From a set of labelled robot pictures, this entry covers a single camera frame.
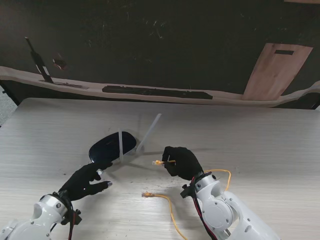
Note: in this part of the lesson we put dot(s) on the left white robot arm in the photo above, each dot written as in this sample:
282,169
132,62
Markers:
37,217

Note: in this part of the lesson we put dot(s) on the long black flat strip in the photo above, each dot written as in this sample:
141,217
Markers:
155,91

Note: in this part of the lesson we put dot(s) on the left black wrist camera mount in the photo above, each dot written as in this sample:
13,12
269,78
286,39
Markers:
73,217

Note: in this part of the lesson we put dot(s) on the black bottle with white label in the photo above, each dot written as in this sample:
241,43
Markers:
40,62

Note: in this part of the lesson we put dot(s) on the left black gloved robot hand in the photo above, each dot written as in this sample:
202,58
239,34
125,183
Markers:
80,185

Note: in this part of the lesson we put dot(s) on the dark router with white antennas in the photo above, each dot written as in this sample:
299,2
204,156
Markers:
110,147

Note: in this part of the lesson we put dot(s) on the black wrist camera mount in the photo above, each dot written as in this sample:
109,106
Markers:
187,192
73,217

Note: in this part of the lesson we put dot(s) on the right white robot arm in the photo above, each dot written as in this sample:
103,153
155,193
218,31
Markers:
225,212

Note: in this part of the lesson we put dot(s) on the right black gloved robot hand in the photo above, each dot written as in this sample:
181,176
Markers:
183,162

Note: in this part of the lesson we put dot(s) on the small red black object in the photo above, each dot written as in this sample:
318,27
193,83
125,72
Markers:
59,63

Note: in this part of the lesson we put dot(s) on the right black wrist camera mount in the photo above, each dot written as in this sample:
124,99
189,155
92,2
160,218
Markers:
187,192

